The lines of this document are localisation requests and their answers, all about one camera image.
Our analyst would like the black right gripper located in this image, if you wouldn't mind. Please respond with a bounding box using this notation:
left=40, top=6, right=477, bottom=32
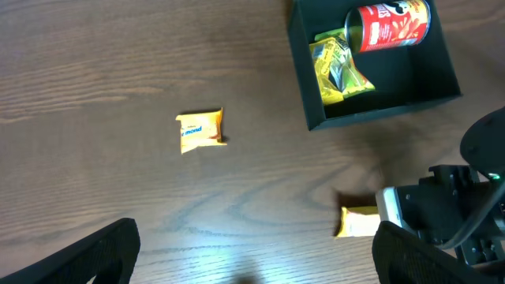
left=396, top=165, right=504, bottom=266

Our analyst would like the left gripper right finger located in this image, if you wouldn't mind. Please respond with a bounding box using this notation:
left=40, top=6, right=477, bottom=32
left=372, top=221, right=504, bottom=284

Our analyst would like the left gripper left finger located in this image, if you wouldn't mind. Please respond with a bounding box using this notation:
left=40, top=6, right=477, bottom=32
left=1, top=218, right=140, bottom=284

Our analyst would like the green snack packet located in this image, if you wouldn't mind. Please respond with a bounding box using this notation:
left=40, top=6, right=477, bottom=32
left=314, top=28, right=375, bottom=99

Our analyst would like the yellow snack packet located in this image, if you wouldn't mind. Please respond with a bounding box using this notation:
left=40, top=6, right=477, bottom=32
left=309, top=38, right=344, bottom=106

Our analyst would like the red Pringles can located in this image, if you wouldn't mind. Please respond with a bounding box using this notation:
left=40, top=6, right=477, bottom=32
left=345, top=0, right=431, bottom=53

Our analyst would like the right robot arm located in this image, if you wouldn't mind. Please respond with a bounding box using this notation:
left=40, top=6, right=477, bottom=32
left=386, top=109, right=504, bottom=266

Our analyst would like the orange cracker packet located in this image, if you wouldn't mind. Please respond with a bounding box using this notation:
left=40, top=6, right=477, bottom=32
left=335, top=207, right=381, bottom=238

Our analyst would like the dark green open box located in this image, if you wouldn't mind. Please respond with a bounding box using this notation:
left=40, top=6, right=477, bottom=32
left=287, top=0, right=462, bottom=130

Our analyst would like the small orange biscuit packet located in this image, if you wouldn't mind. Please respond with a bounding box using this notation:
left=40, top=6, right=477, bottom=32
left=175, top=109, right=226, bottom=154

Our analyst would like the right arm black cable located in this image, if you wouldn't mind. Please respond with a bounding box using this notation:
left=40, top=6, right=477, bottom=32
left=437, top=177, right=505, bottom=250

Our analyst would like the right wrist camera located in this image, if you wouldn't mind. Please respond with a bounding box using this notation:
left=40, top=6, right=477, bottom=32
left=376, top=187, right=407, bottom=229

